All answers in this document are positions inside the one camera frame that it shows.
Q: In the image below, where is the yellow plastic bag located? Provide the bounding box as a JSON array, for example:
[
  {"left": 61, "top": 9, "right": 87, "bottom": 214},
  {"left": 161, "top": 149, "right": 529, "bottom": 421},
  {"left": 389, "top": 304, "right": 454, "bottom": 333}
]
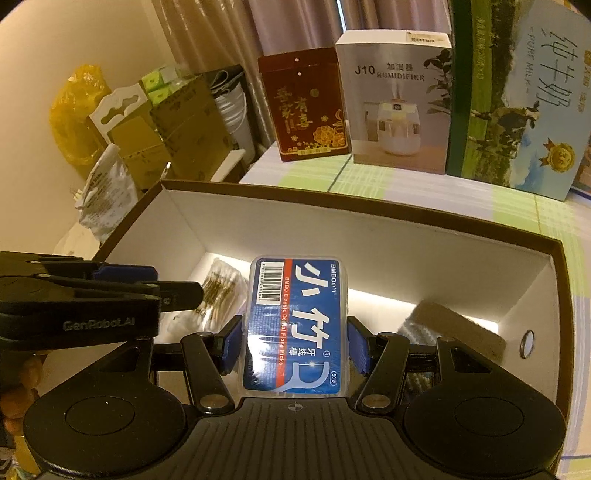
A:
[{"left": 50, "top": 65, "right": 121, "bottom": 166}]

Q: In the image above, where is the bag of cotton swabs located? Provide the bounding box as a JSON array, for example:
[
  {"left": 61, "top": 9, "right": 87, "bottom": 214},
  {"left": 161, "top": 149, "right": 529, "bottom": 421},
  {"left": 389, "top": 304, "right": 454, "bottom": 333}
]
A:
[{"left": 168, "top": 261, "right": 247, "bottom": 337}]

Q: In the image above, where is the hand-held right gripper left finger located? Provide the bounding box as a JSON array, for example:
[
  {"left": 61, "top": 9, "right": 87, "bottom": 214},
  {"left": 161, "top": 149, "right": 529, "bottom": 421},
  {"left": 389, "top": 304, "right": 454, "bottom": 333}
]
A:
[{"left": 117, "top": 314, "right": 246, "bottom": 415}]

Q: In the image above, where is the blue floss picks box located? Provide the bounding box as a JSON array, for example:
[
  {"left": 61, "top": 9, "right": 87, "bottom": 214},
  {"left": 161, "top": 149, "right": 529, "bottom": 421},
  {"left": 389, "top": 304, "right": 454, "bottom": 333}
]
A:
[{"left": 240, "top": 256, "right": 349, "bottom": 398}]

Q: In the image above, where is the black white paper bag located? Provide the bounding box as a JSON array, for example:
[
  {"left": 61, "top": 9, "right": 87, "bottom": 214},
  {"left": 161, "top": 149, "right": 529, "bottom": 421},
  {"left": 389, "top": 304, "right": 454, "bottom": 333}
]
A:
[{"left": 209, "top": 65, "right": 246, "bottom": 100}]

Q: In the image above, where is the person's left hand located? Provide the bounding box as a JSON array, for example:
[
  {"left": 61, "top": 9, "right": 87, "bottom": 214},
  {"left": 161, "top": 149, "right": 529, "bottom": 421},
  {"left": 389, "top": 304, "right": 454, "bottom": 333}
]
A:
[{"left": 0, "top": 350, "right": 48, "bottom": 426}]

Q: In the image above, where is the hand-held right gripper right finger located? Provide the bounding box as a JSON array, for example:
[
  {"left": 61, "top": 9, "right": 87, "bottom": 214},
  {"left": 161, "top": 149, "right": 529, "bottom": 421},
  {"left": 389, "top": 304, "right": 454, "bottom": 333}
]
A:
[{"left": 346, "top": 316, "right": 490, "bottom": 414}]

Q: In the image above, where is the white hang tab card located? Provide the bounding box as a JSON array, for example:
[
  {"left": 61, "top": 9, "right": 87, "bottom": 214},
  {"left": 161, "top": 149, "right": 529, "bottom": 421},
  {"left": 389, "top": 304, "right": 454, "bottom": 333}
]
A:
[{"left": 89, "top": 83, "right": 158, "bottom": 139}]

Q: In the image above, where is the brown cardboard box white inside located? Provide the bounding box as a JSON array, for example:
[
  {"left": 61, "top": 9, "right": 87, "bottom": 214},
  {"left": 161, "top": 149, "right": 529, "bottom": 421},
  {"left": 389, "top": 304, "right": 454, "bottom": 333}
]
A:
[{"left": 92, "top": 179, "right": 580, "bottom": 418}]

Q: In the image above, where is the green milk carton box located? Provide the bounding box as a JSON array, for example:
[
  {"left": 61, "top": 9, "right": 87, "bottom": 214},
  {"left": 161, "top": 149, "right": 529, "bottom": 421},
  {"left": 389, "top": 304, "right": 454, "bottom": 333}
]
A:
[{"left": 445, "top": 0, "right": 591, "bottom": 201}]

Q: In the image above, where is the beige curtain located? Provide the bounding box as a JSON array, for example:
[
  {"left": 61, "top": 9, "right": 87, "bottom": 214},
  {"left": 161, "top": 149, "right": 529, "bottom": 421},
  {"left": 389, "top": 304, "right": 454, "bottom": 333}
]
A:
[{"left": 152, "top": 0, "right": 455, "bottom": 153}]

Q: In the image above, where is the white plastic bag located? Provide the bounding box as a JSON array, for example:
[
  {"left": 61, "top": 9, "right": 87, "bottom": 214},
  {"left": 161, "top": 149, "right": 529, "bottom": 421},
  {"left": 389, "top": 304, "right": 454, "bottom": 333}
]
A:
[{"left": 74, "top": 144, "right": 141, "bottom": 241}]

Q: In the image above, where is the yellowish cardboard box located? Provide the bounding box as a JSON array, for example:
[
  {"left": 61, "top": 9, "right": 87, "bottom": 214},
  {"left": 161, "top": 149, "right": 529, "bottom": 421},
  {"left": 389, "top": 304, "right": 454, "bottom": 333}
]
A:
[{"left": 108, "top": 115, "right": 172, "bottom": 190}]

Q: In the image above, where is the white bucket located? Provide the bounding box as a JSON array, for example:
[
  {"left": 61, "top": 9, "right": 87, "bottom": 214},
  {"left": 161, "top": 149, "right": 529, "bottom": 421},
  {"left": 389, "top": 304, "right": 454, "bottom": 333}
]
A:
[{"left": 217, "top": 88, "right": 256, "bottom": 162}]

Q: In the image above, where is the striped knitted pouch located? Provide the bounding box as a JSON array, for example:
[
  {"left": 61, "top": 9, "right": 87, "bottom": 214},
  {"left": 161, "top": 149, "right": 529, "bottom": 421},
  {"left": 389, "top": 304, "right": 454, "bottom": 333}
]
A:
[{"left": 397, "top": 300, "right": 506, "bottom": 393}]

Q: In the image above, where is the white humidifier box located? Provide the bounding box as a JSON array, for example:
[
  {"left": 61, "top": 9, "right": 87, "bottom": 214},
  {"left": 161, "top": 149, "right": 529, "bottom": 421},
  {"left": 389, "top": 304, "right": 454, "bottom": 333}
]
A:
[{"left": 335, "top": 30, "right": 455, "bottom": 175}]

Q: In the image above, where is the green white small box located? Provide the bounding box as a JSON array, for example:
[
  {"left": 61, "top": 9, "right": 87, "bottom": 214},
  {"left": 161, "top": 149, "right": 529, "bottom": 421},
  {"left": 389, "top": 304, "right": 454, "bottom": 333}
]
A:
[{"left": 141, "top": 65, "right": 185, "bottom": 100}]

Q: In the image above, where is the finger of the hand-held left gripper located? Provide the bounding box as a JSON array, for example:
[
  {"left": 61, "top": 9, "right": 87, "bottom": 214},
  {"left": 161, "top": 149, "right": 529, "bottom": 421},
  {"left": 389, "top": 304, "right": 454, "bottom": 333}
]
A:
[
  {"left": 0, "top": 251, "right": 160, "bottom": 283},
  {"left": 0, "top": 278, "right": 205, "bottom": 313}
]

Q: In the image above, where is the red gold-print box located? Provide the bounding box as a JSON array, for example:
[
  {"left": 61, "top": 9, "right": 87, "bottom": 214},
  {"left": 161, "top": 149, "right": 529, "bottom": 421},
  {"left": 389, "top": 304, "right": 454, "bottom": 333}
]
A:
[{"left": 257, "top": 47, "right": 350, "bottom": 163}]

